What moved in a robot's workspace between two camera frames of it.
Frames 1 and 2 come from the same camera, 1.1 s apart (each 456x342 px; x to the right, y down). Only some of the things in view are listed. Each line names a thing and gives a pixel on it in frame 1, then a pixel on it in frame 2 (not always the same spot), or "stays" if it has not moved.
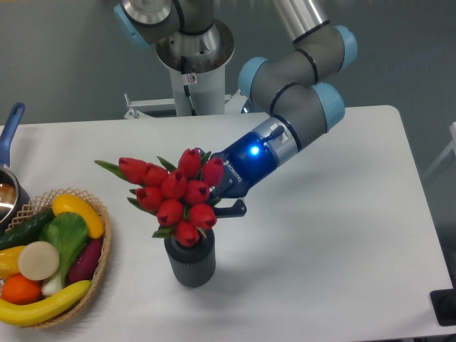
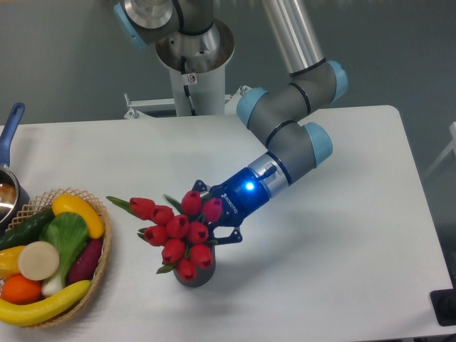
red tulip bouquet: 179,197 -> 184,234
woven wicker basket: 43,204 stays
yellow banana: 35,313 stays
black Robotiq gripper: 244,161 -> 240,195
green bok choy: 68,231 stays
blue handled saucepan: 13,199 stays
